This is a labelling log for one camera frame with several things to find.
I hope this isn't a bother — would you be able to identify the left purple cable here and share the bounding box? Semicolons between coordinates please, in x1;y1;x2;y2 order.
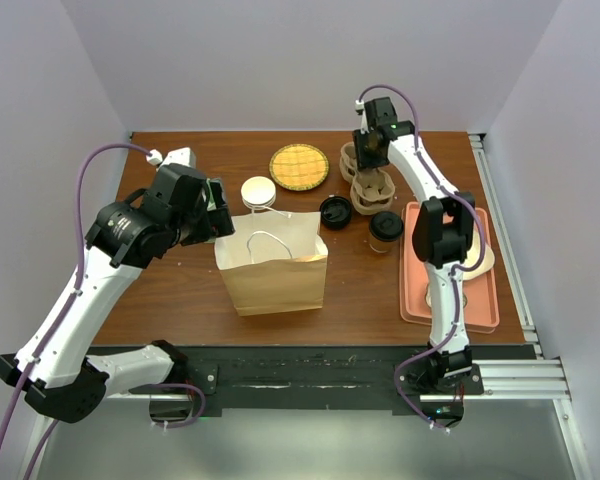
0;143;209;480

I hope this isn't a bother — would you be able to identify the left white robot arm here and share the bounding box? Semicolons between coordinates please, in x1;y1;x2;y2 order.
0;164;234;424

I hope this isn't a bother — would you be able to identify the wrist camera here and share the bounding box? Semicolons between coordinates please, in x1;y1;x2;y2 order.
146;147;196;169
354;99;368;133

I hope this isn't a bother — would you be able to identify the black coffee cup lid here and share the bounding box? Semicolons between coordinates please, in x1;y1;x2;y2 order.
369;211;404;242

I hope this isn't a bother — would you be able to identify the yellow woven coaster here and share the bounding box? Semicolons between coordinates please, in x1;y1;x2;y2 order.
269;144;330;192

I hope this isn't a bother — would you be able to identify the stack of black lids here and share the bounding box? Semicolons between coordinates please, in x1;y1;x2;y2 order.
320;196;353;230

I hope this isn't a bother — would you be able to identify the stack of paper cups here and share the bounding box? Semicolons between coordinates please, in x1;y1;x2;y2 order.
240;176;276;212

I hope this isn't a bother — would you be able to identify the aluminium frame rail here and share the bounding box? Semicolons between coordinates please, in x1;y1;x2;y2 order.
17;357;594;480

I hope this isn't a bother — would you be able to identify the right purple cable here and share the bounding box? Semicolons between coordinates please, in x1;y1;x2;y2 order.
358;83;489;431

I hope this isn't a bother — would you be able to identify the brown paper bag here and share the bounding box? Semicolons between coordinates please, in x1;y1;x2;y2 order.
214;211;329;317

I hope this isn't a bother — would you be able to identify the white square bowl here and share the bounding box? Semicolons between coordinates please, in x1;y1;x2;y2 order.
462;243;495;281

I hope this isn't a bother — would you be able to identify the cardboard cup carrier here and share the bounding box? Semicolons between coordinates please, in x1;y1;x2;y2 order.
339;142;396;216

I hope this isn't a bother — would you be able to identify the pink plastic tray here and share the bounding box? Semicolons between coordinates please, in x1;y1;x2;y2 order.
399;202;500;334

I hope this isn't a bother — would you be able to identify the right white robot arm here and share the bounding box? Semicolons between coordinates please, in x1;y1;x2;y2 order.
353;97;485;393

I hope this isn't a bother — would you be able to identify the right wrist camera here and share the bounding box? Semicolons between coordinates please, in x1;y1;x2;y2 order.
354;99;368;133

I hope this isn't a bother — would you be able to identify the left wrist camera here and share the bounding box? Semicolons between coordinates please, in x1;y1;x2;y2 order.
146;147;196;169

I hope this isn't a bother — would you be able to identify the brown paper coffee cup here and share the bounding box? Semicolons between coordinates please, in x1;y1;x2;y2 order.
368;232;397;254

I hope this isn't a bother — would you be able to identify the purple cable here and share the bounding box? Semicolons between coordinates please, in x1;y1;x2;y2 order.
0;143;209;480
358;83;489;431

